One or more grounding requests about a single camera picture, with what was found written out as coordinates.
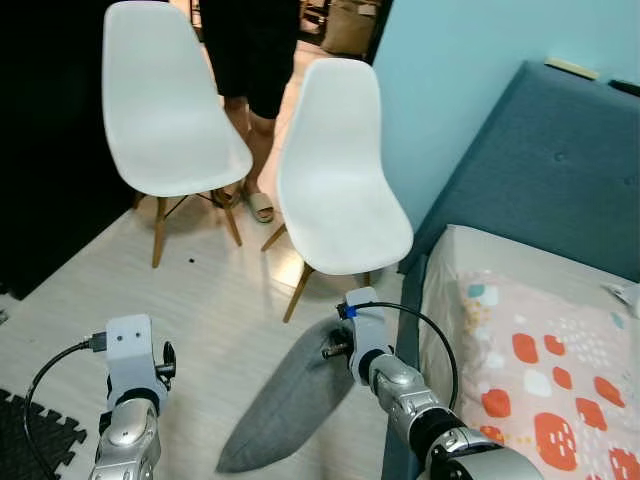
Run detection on grey pillow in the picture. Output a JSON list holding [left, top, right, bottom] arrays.
[[215, 315, 356, 475]]

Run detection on pink orange patterned pillow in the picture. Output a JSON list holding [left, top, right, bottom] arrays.
[[455, 270, 640, 480]]

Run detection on white chair wooden legs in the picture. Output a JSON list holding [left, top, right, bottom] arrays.
[[262, 57, 415, 324], [102, 0, 254, 269]]

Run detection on black foam floor mat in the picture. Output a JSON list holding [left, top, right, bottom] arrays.
[[0, 388, 89, 480]]

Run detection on cream bed mattress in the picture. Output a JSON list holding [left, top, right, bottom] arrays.
[[418, 224, 640, 480]]

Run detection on beige sandal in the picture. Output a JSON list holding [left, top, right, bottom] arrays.
[[212, 185, 241, 209], [243, 190, 276, 224]]

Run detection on person in black shorts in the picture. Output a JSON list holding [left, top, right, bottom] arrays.
[[200, 0, 303, 223]]

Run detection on brown cardboard box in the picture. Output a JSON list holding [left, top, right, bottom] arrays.
[[320, 0, 381, 56]]

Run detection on small beige box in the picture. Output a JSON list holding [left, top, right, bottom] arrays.
[[545, 57, 599, 81]]

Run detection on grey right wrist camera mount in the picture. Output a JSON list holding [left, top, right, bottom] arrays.
[[340, 287, 391, 373]]

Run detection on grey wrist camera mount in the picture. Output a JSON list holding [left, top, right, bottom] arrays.
[[105, 314, 161, 393], [340, 287, 391, 373]]

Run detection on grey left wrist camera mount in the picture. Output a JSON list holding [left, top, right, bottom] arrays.
[[105, 314, 161, 393]]

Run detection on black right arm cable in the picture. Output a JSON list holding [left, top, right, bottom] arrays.
[[340, 300, 460, 413]]

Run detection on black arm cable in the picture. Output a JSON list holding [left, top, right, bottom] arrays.
[[22, 335, 109, 480], [340, 300, 460, 413]]

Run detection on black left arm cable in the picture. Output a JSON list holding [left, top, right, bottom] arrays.
[[22, 335, 109, 480]]

